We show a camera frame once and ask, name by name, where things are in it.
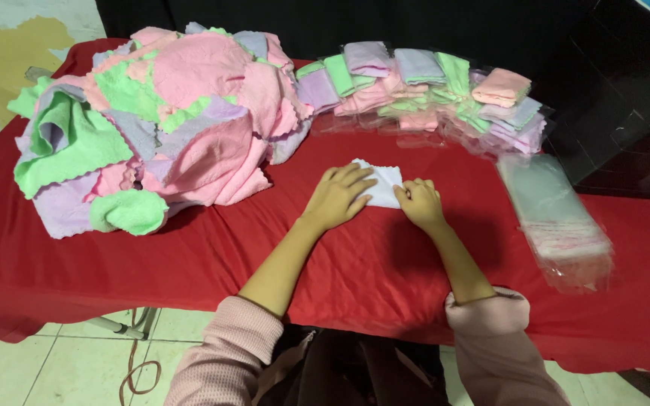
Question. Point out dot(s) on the person's left hand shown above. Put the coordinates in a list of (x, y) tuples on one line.
[(337, 198)]

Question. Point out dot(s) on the person's right hand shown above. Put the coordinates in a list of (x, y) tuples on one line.
[(422, 204)]

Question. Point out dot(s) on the person's right fingers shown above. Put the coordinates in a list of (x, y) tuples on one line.
[(411, 189)]

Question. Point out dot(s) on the white cloth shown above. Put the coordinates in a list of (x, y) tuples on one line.
[(384, 184)]

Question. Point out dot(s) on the pile of bagged folded cloths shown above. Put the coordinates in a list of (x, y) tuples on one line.
[(426, 93)]

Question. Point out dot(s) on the red tablecloth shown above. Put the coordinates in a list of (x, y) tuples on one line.
[(325, 265)]

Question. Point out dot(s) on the stack of clear plastic bags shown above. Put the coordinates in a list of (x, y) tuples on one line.
[(556, 217)]

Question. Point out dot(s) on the person's dark trousers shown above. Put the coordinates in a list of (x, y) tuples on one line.
[(353, 369)]

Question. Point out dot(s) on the heap of pastel microfiber cloths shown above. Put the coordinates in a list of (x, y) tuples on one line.
[(155, 124)]

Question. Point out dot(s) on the metal table leg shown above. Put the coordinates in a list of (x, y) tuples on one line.
[(124, 324)]

